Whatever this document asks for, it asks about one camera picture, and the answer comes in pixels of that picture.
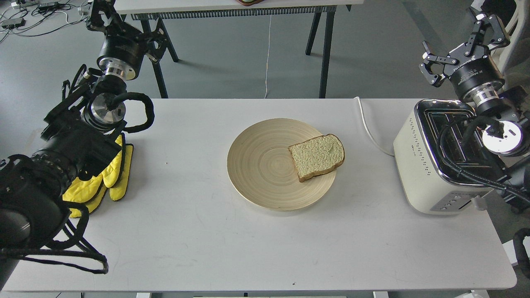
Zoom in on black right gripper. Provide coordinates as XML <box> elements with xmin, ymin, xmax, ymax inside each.
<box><xmin>419</xmin><ymin>7</ymin><xmax>511</xmax><ymax>103</ymax></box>

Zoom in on white toaster power cable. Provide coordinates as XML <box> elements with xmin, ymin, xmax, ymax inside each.
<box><xmin>354</xmin><ymin>96</ymin><xmax>395</xmax><ymax>157</ymax></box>

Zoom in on slice of white bread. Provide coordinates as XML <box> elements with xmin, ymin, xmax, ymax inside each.
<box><xmin>288</xmin><ymin>134</ymin><xmax>346</xmax><ymax>183</ymax></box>

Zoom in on round bamboo plate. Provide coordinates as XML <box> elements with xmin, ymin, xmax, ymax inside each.
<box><xmin>227</xmin><ymin>118</ymin><xmax>336</xmax><ymax>211</ymax></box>

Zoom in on background table with black legs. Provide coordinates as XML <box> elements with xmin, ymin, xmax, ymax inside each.
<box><xmin>114</xmin><ymin>0</ymin><xmax>364</xmax><ymax>99</ymax></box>

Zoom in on brown object on background table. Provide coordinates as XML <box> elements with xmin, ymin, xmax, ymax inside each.
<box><xmin>237</xmin><ymin>0</ymin><xmax>263</xmax><ymax>6</ymax></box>

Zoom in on cables and power strips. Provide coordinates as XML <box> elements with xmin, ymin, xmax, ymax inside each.
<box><xmin>0</xmin><ymin>0</ymin><xmax>94</xmax><ymax>42</ymax></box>

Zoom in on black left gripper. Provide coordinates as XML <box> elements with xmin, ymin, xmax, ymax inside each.
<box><xmin>86</xmin><ymin>0</ymin><xmax>171</xmax><ymax>81</ymax></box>

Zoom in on white chair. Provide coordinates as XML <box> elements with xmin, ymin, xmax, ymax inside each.
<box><xmin>494</xmin><ymin>0</ymin><xmax>530</xmax><ymax>90</ymax></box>

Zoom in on yellow oven mitt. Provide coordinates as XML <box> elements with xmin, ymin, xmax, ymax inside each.
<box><xmin>62</xmin><ymin>133</ymin><xmax>134</xmax><ymax>213</ymax></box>

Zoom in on cream two-slot toaster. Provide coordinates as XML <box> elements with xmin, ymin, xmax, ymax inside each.
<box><xmin>393</xmin><ymin>99</ymin><xmax>498</xmax><ymax>215</ymax></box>

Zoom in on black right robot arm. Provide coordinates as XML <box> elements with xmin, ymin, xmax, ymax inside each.
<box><xmin>419</xmin><ymin>9</ymin><xmax>529</xmax><ymax>211</ymax></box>

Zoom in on thin white hanging cable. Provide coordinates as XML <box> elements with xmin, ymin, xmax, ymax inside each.
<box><xmin>265</xmin><ymin>15</ymin><xmax>272</xmax><ymax>99</ymax></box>

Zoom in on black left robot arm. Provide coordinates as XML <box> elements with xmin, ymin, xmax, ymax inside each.
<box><xmin>1</xmin><ymin>0</ymin><xmax>178</xmax><ymax>285</ymax></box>

